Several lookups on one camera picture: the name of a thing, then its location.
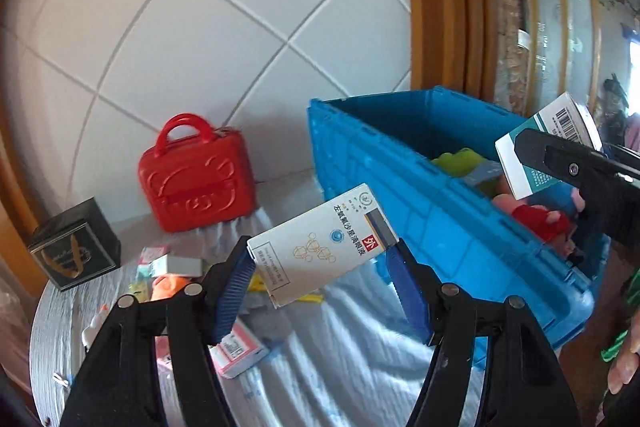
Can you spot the wooden wall trim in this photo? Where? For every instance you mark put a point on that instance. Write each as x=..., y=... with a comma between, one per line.
x=15, y=207

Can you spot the green plush toy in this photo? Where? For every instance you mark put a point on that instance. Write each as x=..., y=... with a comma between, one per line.
x=457, y=162

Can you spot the white bottle orange cap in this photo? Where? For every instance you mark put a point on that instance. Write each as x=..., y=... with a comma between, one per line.
x=95, y=327

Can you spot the blue plastic crate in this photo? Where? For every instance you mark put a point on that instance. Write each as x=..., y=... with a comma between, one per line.
x=450, y=227

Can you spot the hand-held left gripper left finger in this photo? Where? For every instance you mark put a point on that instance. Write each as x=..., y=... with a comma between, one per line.
x=232, y=292

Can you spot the red pink plush toy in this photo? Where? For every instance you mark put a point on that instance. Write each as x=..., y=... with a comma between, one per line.
x=537, y=219

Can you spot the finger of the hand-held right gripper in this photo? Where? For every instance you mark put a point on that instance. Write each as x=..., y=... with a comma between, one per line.
x=555, y=159

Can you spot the round grey desktop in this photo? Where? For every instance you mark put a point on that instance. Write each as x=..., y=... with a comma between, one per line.
x=55, y=337

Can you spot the clear plastic bag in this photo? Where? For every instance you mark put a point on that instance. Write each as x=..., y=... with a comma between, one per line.
x=12, y=322

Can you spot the black gift box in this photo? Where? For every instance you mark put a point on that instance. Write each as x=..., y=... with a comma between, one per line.
x=75, y=247

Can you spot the red mini suitcase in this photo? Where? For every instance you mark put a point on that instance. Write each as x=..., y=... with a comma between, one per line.
x=200, y=187

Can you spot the wooden door frame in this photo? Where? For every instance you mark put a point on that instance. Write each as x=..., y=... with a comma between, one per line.
x=445, y=7

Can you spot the person's right hand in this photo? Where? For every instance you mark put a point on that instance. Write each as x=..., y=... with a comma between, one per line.
x=620, y=369

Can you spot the white grey small box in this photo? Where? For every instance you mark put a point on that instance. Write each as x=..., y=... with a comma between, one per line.
x=177, y=266

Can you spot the glass door with wooden slats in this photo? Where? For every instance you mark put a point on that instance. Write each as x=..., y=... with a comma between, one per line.
x=570, y=7

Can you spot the rolled patterned carpet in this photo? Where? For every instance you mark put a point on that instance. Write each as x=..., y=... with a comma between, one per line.
x=512, y=57

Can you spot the grey plush toy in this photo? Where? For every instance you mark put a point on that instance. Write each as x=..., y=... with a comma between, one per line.
x=265, y=319

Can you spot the pink card box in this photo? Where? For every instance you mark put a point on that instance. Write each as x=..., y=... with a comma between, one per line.
x=240, y=349

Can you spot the teal white medicine box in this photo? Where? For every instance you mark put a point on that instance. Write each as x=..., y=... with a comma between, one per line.
x=550, y=117

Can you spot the small metal clip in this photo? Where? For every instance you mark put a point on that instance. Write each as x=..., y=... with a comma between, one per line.
x=62, y=380

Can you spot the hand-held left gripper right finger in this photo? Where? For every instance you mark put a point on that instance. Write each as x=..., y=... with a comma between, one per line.
x=407, y=297

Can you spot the green cloth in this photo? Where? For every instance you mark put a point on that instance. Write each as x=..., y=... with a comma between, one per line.
x=617, y=347

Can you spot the yellow plastic strip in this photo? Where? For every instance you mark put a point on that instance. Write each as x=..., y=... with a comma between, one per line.
x=305, y=298

